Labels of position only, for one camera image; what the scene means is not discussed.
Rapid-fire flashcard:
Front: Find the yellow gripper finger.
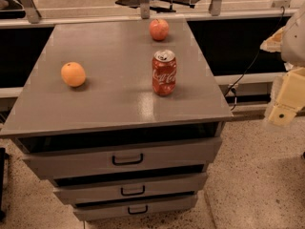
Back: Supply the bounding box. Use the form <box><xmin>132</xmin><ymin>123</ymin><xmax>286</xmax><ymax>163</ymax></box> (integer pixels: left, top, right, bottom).
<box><xmin>265</xmin><ymin>68</ymin><xmax>305</xmax><ymax>126</ymax></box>
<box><xmin>260</xmin><ymin>28</ymin><xmax>284</xmax><ymax>52</ymax></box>

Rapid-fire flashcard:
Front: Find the red coke can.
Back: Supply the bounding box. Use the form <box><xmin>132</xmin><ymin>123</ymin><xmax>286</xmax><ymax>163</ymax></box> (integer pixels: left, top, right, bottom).
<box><xmin>152</xmin><ymin>50</ymin><xmax>176</xmax><ymax>96</ymax></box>

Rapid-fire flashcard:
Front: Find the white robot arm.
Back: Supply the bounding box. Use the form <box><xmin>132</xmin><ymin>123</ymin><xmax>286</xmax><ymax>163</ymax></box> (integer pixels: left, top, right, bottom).
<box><xmin>260</xmin><ymin>4</ymin><xmax>305</xmax><ymax>127</ymax></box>

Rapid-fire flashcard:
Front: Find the red apple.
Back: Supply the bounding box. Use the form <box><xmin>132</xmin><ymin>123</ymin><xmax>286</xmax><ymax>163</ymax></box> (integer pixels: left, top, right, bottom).
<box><xmin>149</xmin><ymin>19</ymin><xmax>169</xmax><ymax>41</ymax></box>

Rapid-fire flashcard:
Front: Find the middle grey drawer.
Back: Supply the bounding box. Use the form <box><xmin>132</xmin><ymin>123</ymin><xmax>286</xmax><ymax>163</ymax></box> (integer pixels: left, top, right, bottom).
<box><xmin>53</xmin><ymin>173</ymin><xmax>207</xmax><ymax>205</ymax></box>

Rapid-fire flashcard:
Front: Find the grey drawer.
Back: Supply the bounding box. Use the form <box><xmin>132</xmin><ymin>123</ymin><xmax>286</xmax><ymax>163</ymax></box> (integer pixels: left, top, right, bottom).
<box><xmin>53</xmin><ymin>173</ymin><xmax>207</xmax><ymax>205</ymax></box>
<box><xmin>24</xmin><ymin>137</ymin><xmax>222</xmax><ymax>179</ymax></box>
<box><xmin>73</xmin><ymin>194</ymin><xmax>197</xmax><ymax>221</ymax></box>

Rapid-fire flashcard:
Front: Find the grey drawer cabinet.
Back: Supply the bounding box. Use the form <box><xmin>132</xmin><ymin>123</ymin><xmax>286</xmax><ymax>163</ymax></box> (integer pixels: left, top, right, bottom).
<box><xmin>1</xmin><ymin>19</ymin><xmax>232</xmax><ymax>210</ymax></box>

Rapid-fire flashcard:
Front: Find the bottom grey drawer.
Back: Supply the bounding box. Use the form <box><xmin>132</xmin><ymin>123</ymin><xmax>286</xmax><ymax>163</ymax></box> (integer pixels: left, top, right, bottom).
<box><xmin>73</xmin><ymin>194</ymin><xmax>197</xmax><ymax>221</ymax></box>

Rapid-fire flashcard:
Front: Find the orange fruit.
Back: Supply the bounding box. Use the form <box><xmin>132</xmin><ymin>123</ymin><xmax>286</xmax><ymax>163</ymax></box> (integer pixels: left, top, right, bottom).
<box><xmin>61</xmin><ymin>62</ymin><xmax>86</xmax><ymax>87</ymax></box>

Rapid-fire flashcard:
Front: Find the top grey drawer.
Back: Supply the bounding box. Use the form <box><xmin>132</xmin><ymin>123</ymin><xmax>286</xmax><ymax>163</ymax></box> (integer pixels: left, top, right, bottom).
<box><xmin>24</xmin><ymin>137</ymin><xmax>222</xmax><ymax>179</ymax></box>

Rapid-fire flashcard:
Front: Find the black cable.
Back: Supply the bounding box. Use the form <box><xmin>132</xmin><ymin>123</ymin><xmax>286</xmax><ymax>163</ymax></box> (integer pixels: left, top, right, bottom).
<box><xmin>223</xmin><ymin>5</ymin><xmax>286</xmax><ymax>112</ymax></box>

